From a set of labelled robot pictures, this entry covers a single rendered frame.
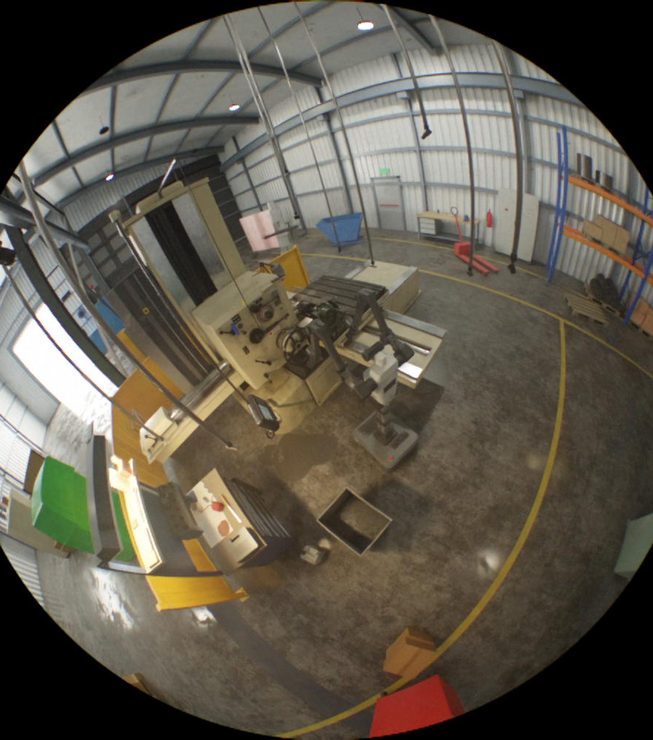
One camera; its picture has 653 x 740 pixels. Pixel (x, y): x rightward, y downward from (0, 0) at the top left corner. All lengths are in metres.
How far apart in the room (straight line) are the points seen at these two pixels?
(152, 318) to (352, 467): 2.67
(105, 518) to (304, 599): 2.17
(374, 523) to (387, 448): 0.82
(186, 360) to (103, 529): 1.92
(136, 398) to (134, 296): 2.69
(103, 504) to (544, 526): 3.79
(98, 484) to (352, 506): 2.09
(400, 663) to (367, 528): 1.51
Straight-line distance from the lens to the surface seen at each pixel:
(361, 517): 2.36
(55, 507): 4.03
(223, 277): 2.55
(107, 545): 1.31
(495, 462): 3.03
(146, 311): 2.40
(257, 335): 2.02
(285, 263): 5.14
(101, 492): 1.48
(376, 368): 1.54
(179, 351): 2.57
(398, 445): 2.56
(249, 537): 1.91
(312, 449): 2.98
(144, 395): 4.71
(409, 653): 2.60
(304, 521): 2.81
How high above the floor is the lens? 2.65
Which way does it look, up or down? 47 degrees down
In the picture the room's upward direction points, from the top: 21 degrees counter-clockwise
